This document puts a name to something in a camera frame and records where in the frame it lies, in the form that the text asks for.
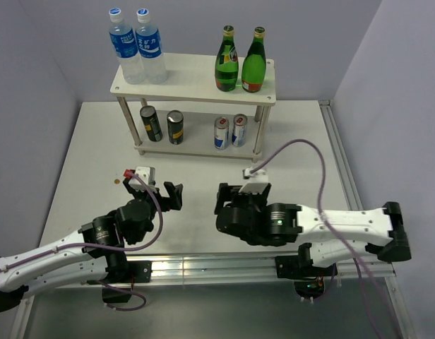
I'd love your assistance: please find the tall green Perrier bottle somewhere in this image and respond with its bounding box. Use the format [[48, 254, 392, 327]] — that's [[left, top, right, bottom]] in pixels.
[[242, 26, 267, 93]]

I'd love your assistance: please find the clear water bottle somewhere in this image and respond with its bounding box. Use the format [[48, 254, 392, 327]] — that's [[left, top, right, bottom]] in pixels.
[[109, 8, 145, 85], [135, 8, 167, 84]]

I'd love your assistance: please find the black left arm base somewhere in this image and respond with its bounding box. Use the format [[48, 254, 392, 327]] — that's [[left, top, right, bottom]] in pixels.
[[102, 261, 152, 304]]

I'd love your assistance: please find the left clear water bottle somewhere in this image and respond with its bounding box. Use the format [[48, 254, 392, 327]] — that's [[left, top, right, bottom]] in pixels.
[[109, 8, 145, 85]]

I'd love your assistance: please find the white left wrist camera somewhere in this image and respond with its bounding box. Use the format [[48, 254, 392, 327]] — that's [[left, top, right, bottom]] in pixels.
[[124, 166, 155, 191]]

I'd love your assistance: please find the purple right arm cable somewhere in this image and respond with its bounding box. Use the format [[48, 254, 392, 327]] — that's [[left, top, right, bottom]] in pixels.
[[249, 139, 404, 339]]

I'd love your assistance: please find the white two-tier shelf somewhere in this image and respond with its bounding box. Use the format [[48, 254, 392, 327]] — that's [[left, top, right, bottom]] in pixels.
[[110, 53, 276, 162]]

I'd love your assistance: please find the black yellow can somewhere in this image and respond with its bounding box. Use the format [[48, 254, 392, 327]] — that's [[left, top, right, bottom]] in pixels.
[[140, 105, 162, 142], [167, 110, 184, 145]]

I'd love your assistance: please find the right clear water bottle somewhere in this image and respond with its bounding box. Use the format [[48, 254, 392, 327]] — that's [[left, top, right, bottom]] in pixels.
[[135, 8, 167, 84]]

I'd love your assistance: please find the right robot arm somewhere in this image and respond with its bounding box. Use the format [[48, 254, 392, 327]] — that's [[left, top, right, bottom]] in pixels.
[[214, 183, 412, 275]]

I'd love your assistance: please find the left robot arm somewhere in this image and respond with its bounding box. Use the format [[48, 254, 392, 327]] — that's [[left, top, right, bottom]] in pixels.
[[0, 177, 184, 313]]

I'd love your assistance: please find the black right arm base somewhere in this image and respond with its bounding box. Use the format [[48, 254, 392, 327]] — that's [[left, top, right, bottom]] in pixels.
[[275, 255, 338, 299]]

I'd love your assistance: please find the short green Perrier bottle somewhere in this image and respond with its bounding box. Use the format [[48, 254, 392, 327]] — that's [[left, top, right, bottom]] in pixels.
[[215, 25, 239, 92]]

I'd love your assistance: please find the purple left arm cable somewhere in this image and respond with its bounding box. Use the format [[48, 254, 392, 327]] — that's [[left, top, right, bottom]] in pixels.
[[0, 171, 165, 311]]

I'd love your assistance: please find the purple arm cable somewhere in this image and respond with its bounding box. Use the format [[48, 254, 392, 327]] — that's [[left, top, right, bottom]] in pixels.
[[249, 139, 404, 339], [0, 171, 165, 311]]

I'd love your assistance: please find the silver blue energy can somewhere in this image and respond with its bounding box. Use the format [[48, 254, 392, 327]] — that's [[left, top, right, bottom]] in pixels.
[[232, 114, 248, 147], [214, 117, 230, 150]]

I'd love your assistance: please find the aluminium frame rail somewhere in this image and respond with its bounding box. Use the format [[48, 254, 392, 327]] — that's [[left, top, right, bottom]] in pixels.
[[25, 254, 397, 289]]

